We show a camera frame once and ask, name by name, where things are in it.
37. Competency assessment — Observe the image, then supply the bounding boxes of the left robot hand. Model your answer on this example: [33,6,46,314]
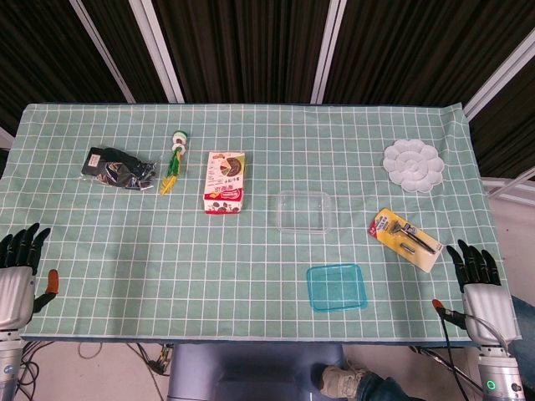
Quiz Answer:
[0,223,59,332]

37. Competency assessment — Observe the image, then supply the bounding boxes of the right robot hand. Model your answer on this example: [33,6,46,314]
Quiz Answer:
[431,238,522,347]

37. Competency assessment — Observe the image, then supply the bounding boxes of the blue container lid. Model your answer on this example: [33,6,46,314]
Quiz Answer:
[306,262,369,312]

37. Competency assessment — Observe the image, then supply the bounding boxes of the clear plastic container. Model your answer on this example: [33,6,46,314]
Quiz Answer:
[275,190,334,236]

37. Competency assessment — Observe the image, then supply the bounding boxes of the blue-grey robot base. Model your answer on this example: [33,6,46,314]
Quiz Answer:
[166,342,348,401]

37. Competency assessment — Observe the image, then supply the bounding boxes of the razor in yellow blister pack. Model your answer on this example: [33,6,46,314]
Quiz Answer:
[367,207,444,274]

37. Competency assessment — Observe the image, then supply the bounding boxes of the white flower paint palette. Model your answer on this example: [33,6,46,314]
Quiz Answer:
[383,140,445,194]

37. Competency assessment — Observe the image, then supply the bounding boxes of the green checked tablecloth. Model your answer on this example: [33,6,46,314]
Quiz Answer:
[0,102,523,342]

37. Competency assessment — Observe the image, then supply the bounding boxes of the black item in plastic bag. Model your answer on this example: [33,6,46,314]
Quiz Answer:
[79,145,162,193]

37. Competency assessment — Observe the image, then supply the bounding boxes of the beige sneaker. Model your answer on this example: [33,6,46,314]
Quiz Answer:
[319,362,369,400]

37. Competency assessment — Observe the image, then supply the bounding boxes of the green yellow feather toy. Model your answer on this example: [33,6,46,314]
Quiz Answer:
[158,130,190,196]

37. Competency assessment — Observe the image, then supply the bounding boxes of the red white biscuit box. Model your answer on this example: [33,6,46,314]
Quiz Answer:
[203,151,247,216]

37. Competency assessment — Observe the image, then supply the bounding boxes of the black curtain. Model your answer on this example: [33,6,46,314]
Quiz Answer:
[0,0,535,180]

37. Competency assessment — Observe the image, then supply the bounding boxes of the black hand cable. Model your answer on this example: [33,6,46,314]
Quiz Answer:
[436,307,486,401]

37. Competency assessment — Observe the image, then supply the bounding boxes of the black floor cables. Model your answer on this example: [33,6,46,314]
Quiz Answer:
[12,340,55,401]

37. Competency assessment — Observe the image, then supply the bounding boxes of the white aluminium frame bar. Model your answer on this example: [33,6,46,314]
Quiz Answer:
[480,166,535,204]

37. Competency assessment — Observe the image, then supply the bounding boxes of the floor cable with plug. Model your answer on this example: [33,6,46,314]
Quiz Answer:
[125,342,175,377]

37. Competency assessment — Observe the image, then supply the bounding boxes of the white aluminium frame post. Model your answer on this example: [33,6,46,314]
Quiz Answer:
[462,28,535,122]
[309,0,348,104]
[128,0,186,104]
[69,0,137,104]

